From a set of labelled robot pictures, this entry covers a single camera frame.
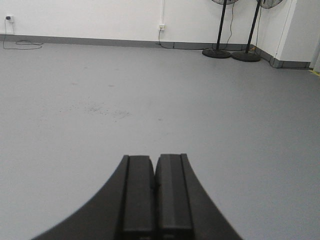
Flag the left black pedestal fan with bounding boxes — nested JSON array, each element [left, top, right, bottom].
[[202, 0, 237, 59]]

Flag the black plug adapter with cable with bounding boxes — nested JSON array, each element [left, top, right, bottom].
[[2, 15, 43, 51]]

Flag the right black pedestal fan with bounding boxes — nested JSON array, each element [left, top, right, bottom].
[[231, 0, 282, 63]]

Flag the white wall power outlet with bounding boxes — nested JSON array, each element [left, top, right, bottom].
[[159, 23, 166, 32]]

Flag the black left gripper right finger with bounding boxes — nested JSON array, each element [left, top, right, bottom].
[[155, 153, 241, 240]]

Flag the black cable on floor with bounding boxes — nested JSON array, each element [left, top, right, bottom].
[[155, 28, 216, 50]]

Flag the black pedestal fan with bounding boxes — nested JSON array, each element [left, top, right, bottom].
[[202, 0, 237, 59], [231, 0, 282, 63]]

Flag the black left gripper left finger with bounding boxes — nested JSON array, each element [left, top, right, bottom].
[[36, 155, 156, 240]]

